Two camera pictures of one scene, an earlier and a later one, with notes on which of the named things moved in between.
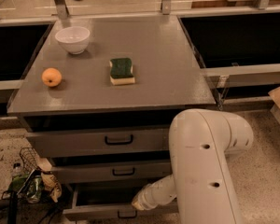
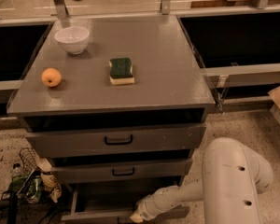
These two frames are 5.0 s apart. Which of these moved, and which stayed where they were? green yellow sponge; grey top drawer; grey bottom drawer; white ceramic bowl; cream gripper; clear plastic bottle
Moved: grey bottom drawer; cream gripper
Stayed: grey top drawer; white ceramic bowl; green yellow sponge; clear plastic bottle
